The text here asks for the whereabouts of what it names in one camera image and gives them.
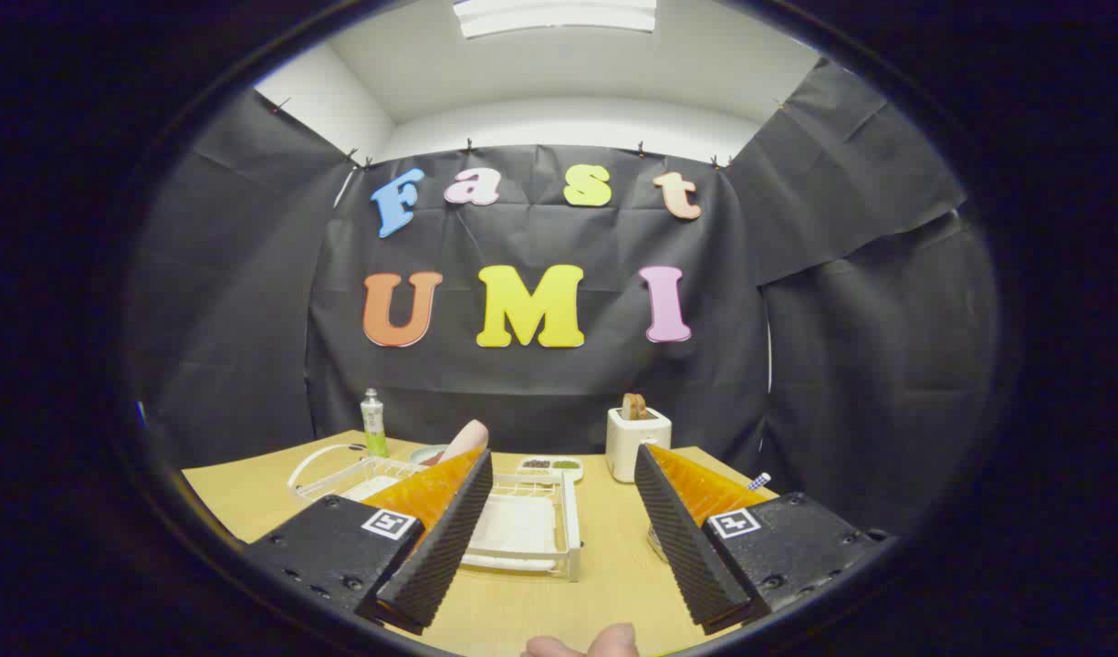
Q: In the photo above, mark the cream toaster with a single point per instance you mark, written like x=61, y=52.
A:
x=627, y=447

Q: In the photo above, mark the white ceiling light panel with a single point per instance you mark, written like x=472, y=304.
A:
x=558, y=14

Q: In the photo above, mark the small teal plate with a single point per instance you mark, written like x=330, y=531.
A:
x=423, y=453

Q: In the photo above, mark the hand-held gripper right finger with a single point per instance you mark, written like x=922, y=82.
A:
x=682, y=538

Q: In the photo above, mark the white divided spice tray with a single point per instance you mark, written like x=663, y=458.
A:
x=551, y=467

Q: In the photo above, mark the pink plate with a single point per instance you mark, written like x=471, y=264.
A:
x=469, y=438

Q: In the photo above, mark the brown bread slice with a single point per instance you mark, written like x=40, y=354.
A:
x=633, y=406

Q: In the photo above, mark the green clear bottle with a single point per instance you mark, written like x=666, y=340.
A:
x=374, y=431

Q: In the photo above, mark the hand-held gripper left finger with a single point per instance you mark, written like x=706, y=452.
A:
x=449, y=529

